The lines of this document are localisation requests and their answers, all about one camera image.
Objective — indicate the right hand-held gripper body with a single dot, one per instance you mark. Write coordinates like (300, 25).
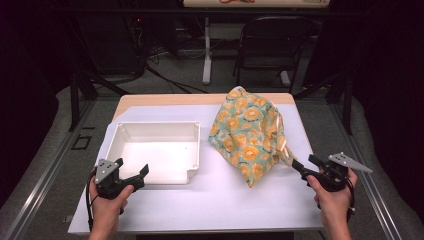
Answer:
(335, 176)

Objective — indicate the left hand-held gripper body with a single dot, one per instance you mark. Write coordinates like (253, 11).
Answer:
(107, 181)

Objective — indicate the orange flower patterned cloth bag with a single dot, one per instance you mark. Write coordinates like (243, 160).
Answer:
(248, 133)

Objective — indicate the person's left hand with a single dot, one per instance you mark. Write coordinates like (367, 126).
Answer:
(106, 210)

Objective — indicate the person's right hand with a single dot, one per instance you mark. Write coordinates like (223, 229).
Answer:
(333, 206)

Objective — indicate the white plastic box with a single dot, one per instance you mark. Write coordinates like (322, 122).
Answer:
(160, 156)

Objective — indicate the black metal stand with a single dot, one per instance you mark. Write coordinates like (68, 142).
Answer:
(80, 93)
(346, 100)

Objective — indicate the white table mat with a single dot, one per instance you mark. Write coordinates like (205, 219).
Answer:
(206, 206)

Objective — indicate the dark equipment case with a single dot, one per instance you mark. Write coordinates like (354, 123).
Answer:
(110, 43)

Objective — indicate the black folding chair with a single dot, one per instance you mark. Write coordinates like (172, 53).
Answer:
(273, 43)

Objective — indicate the white desk with legs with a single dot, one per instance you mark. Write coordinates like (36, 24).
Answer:
(207, 50)

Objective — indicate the aluminium rail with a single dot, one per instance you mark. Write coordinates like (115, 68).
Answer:
(370, 186)
(43, 173)

